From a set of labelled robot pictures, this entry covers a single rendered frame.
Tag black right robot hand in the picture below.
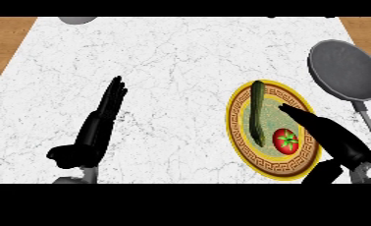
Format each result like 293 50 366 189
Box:
277 102 371 185

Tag grey frying pan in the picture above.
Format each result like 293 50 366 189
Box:
308 38 371 127

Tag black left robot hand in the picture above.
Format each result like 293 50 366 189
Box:
46 75 130 170

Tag yellow brown patterned plate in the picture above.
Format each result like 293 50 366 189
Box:
226 79 324 182

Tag red tomato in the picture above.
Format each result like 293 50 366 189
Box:
271 128 302 156

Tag green cucumber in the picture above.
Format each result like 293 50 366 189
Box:
248 80 267 148

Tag grey rounded object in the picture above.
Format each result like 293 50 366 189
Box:
56 17 99 26

